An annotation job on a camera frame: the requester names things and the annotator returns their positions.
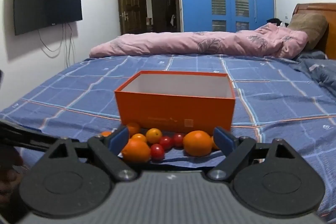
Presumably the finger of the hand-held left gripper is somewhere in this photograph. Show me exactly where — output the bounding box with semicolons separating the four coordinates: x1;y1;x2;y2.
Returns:
0;120;80;153

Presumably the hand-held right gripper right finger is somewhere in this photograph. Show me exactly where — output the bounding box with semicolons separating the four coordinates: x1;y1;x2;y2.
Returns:
207;126;296;183

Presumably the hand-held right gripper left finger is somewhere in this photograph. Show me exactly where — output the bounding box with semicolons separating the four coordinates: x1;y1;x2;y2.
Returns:
47;126;137;183

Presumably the medium orange mandarin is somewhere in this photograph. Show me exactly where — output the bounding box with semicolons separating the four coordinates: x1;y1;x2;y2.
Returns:
126;122;142;139

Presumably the large oval orange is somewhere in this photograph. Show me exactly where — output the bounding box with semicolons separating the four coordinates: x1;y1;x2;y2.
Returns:
121;139;152;163

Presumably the large round orange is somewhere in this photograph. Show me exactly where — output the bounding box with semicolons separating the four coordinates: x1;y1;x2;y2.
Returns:
183;131;213;157

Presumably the small yellow-orange citrus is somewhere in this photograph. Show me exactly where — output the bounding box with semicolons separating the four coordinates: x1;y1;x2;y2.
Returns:
146;128;162;145

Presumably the red cherry tomato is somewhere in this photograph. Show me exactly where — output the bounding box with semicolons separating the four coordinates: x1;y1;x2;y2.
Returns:
159;136;173;150
150;144;165;161
172;133;185;148

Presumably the orange cardboard box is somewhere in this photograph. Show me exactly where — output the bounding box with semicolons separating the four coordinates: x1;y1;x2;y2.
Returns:
114;70;236;136

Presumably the blue checked bed sheet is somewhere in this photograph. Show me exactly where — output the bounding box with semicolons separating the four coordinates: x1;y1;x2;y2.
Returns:
0;53;336;222

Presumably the pink floral duvet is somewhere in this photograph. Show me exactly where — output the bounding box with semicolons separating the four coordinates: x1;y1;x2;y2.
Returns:
89;23;309;59

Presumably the grey-blue blanket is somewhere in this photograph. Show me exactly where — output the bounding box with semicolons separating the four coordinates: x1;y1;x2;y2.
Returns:
294;50;336;99

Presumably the brown pillow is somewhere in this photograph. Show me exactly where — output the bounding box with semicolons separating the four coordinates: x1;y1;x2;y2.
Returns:
287;13;329;51

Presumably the wooden headboard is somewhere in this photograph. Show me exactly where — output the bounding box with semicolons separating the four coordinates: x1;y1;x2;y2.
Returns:
292;3;336;60

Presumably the looped television cable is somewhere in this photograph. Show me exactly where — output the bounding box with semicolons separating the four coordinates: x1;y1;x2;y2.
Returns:
38;27;64;58

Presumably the hanging television cable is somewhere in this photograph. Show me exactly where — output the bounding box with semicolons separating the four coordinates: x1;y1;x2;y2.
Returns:
65;22;73;67

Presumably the black wall television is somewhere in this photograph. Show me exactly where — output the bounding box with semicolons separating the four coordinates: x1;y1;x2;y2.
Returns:
13;0;83;36

